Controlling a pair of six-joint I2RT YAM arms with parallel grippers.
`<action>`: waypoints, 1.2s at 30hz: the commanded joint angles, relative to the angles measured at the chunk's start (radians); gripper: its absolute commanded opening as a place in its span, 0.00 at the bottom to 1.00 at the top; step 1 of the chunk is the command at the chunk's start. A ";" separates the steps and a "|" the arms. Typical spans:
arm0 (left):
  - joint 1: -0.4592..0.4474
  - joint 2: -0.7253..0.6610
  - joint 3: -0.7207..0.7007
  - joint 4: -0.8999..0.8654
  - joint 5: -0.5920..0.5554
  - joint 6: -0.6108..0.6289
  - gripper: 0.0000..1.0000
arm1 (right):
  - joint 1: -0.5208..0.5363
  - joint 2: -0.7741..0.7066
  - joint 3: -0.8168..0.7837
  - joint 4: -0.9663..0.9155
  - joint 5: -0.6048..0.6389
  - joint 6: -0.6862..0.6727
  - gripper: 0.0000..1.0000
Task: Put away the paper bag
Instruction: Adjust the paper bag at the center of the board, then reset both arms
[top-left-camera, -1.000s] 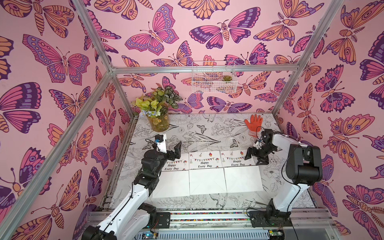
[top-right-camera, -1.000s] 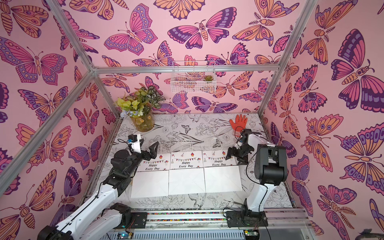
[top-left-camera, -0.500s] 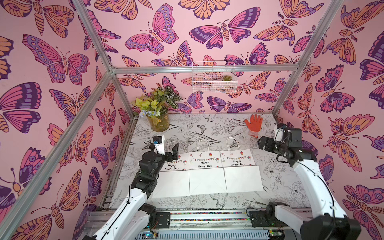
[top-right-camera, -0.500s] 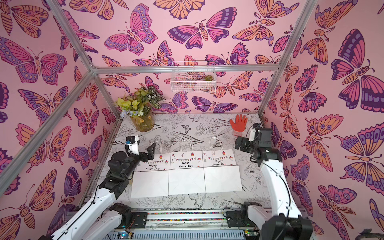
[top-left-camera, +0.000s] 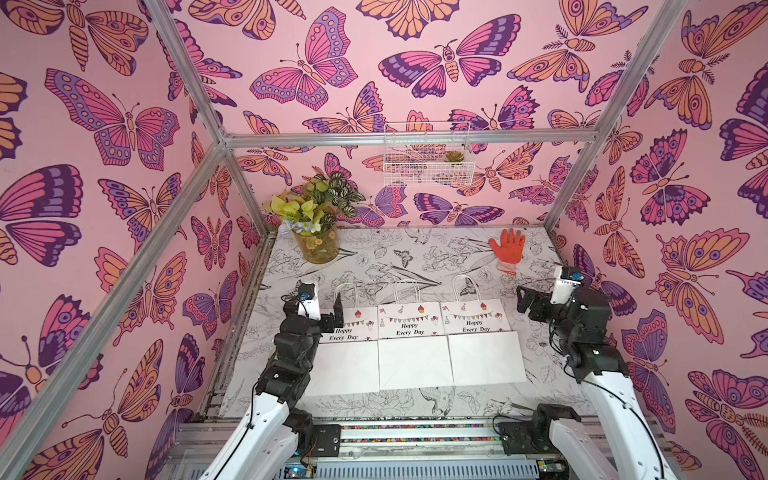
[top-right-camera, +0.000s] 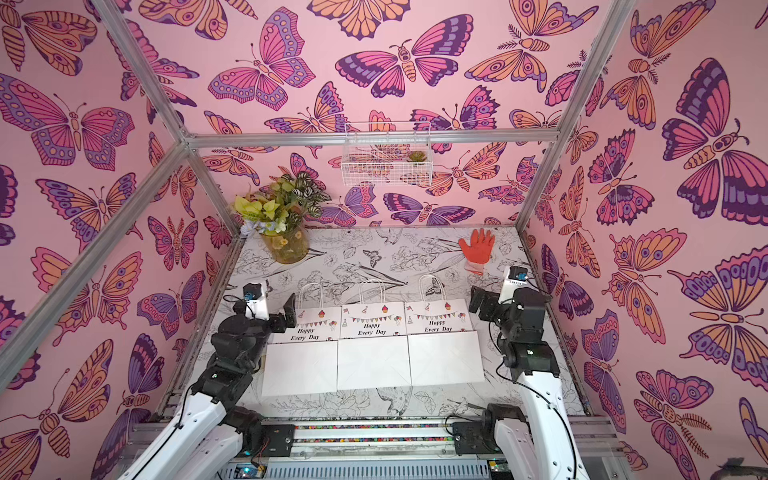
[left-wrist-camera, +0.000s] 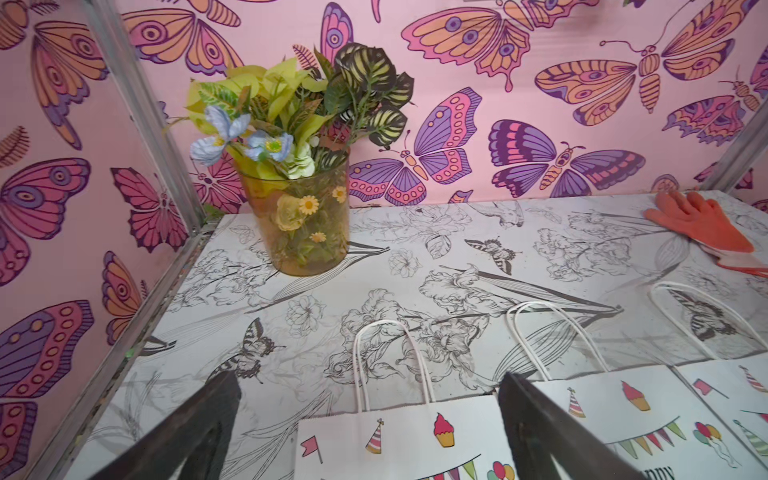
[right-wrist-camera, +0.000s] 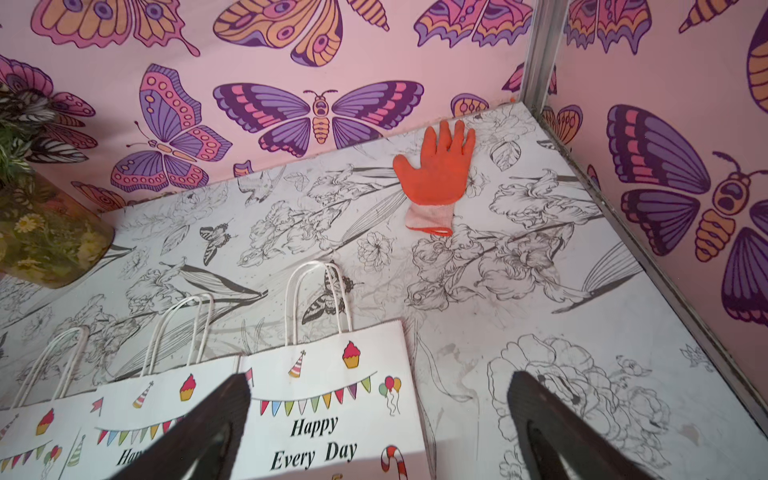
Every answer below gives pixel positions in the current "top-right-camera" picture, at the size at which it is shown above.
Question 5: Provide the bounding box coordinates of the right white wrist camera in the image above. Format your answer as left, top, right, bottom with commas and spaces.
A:
498, 265, 529, 304

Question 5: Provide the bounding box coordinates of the red rubber glove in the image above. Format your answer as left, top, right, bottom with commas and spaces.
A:
458, 229, 496, 275

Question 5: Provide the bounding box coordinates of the small plant in basket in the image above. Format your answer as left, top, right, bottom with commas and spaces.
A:
407, 150, 428, 163

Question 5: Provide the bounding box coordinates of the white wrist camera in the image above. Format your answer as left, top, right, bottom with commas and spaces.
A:
498, 265, 529, 304
242, 283, 269, 321

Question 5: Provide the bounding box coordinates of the white wire wall basket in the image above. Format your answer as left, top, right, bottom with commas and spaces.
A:
338, 120, 434, 188

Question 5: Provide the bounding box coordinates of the potted green leafy plant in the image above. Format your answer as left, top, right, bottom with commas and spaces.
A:
231, 172, 331, 264

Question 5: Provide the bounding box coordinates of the white paper gift bag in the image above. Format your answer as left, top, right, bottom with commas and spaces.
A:
261, 283, 342, 397

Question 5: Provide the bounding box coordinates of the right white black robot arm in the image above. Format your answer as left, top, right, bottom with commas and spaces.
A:
469, 286, 589, 479

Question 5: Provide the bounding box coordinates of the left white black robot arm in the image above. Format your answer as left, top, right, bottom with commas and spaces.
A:
120, 284, 297, 479

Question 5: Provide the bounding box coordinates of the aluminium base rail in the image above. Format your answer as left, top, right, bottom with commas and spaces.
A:
119, 416, 631, 480

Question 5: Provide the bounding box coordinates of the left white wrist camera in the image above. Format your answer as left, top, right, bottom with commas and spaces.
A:
242, 283, 269, 321

